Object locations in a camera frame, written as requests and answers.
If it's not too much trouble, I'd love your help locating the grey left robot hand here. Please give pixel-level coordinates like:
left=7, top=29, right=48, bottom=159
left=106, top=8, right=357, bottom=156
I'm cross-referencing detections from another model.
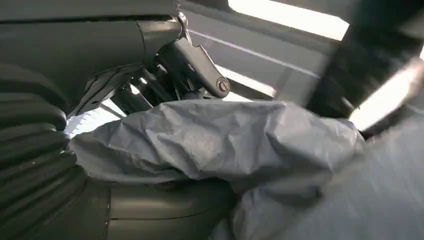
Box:
left=0, top=0, right=238, bottom=240

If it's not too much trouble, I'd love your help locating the grey plastic parcel bag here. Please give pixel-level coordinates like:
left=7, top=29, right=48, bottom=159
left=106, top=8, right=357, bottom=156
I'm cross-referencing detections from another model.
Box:
left=64, top=98, right=367, bottom=234
left=211, top=105, right=424, bottom=240

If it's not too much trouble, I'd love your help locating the ribbed grey left arm sleeve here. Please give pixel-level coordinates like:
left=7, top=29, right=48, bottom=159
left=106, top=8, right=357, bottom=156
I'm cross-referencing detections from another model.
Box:
left=0, top=62, right=89, bottom=240

